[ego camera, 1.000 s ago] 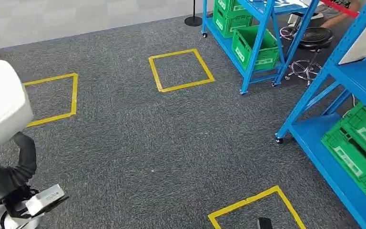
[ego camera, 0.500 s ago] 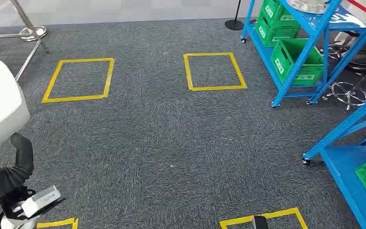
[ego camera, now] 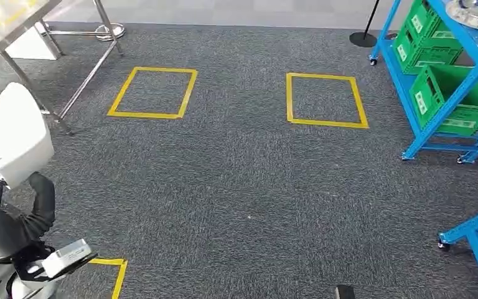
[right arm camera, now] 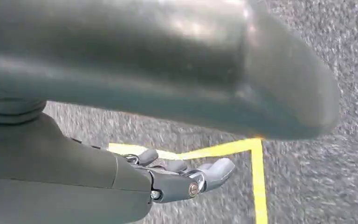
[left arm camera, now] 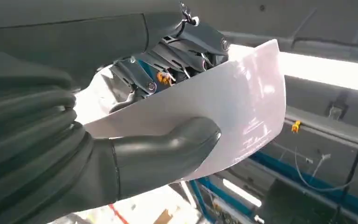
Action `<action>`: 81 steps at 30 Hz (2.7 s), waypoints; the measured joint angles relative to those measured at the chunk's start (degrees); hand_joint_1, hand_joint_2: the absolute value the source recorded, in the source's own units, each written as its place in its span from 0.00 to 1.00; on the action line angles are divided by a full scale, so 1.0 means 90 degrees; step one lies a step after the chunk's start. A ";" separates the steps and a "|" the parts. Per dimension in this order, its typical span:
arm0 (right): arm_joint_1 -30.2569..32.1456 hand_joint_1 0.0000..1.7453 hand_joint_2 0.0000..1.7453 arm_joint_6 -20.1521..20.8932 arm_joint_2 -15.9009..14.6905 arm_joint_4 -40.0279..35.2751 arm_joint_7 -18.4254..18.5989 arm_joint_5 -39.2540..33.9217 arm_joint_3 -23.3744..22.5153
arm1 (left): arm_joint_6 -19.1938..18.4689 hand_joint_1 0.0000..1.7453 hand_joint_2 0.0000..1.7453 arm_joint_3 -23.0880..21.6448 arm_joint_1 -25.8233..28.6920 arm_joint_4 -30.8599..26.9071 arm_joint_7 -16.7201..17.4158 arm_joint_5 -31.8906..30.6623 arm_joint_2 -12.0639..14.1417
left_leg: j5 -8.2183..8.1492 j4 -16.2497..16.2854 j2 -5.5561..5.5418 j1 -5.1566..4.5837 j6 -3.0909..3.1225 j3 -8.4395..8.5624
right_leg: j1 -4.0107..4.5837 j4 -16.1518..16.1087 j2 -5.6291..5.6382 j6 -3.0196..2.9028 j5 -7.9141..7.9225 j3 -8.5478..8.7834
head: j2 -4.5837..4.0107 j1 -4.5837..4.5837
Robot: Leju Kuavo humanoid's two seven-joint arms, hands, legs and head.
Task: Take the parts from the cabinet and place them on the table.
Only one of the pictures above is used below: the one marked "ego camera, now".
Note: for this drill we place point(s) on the round steel base plate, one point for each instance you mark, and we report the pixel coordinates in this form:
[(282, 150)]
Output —
[(113, 32)]

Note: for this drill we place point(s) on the green plastic crate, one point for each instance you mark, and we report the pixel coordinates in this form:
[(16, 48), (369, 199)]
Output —
[(422, 16), (449, 91), (426, 53)]

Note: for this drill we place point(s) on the white box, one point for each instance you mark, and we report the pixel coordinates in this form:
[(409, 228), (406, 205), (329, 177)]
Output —
[(28, 45)]

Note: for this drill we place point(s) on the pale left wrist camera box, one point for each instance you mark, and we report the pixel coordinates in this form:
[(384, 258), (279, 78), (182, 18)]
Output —
[(68, 256)]

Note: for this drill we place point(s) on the black stand with round base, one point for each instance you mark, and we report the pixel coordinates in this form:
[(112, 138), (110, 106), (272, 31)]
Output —
[(362, 39)]

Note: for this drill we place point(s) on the black robot foot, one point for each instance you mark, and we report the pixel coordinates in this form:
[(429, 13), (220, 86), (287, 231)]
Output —
[(345, 292)]

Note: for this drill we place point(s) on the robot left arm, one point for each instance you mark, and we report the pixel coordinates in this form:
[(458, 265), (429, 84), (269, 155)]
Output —
[(4, 235)]

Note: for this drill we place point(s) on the steel bench frame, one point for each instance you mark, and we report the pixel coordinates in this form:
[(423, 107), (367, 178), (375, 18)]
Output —
[(86, 78)]

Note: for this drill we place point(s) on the tall blue wheeled rack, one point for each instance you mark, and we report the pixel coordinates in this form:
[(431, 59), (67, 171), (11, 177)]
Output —
[(406, 86)]

